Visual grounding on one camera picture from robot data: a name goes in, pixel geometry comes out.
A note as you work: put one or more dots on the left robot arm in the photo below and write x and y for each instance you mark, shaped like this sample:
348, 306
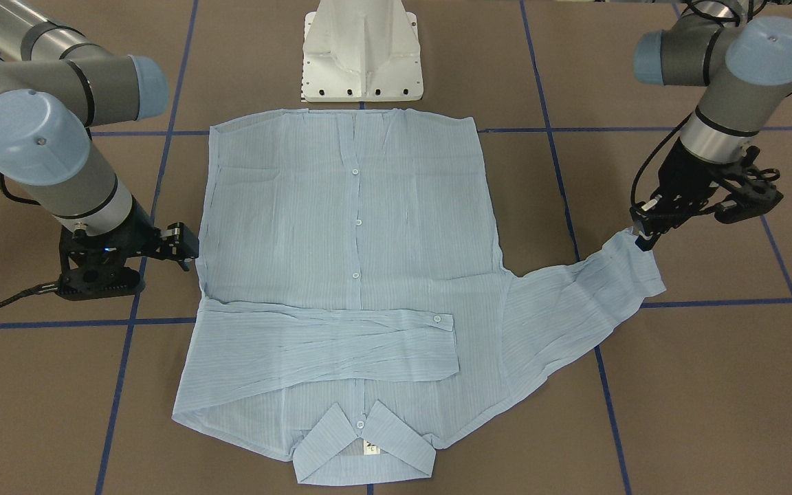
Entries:
743, 60

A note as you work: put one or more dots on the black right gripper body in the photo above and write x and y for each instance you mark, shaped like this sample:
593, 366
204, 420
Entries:
140, 229

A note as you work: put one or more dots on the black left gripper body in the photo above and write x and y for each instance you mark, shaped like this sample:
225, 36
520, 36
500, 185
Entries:
686, 177

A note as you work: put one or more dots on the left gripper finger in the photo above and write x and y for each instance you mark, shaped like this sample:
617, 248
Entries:
646, 242

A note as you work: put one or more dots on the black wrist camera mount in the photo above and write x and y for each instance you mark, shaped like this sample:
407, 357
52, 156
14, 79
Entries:
93, 275
751, 191

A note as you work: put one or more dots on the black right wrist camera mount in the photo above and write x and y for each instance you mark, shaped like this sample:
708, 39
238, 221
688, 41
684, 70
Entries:
93, 275

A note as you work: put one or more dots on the light blue button-up shirt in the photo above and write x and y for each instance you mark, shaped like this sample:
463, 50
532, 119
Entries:
356, 316

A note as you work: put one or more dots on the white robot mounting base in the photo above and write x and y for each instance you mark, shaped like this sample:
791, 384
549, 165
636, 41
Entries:
361, 51

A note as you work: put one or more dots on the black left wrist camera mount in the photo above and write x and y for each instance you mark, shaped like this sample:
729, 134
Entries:
751, 191

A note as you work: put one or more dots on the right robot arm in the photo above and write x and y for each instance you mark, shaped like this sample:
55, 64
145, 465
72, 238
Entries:
55, 85

